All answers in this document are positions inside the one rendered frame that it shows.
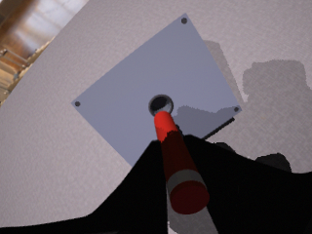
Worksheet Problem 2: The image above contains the grey flat panel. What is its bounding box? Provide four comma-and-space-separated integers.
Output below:
70, 13, 242, 166

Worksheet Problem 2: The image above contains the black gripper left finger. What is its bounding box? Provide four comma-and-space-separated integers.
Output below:
0, 139, 168, 234

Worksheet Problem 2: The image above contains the dark red peg with grey band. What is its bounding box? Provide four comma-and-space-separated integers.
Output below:
153, 110, 210, 215

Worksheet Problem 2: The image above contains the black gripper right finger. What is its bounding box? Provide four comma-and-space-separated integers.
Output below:
183, 134, 312, 234

